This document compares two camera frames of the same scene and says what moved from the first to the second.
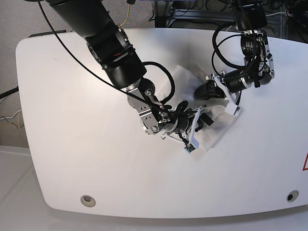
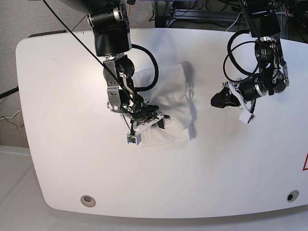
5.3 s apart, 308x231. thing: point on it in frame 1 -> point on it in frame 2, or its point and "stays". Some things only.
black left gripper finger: [202, 92] -> [220, 99]
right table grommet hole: [292, 195] stays
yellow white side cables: [19, 118] stays
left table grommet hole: [88, 201] stays
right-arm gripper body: [183, 121] -> [147, 116]
